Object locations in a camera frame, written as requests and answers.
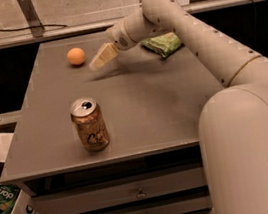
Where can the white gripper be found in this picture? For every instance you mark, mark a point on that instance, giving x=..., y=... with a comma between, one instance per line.
x=119, y=37

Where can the green chip bag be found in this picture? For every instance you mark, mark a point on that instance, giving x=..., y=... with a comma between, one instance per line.
x=164, y=45

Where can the opened soda can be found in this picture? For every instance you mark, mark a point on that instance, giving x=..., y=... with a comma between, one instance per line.
x=89, y=123

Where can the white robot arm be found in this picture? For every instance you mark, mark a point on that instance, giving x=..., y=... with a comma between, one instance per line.
x=233, y=125

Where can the grey metal frame rail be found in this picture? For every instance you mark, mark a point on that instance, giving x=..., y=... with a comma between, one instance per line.
x=195, y=7

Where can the orange fruit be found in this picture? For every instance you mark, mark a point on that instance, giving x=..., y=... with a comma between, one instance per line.
x=76, y=56

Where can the grey drawer cabinet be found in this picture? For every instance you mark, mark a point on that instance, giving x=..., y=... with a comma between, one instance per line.
x=150, y=107

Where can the green packet in box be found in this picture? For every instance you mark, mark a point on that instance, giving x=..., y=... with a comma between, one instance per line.
x=8, y=195

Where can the top cabinet drawer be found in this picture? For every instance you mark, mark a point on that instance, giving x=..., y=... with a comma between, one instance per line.
x=121, y=191

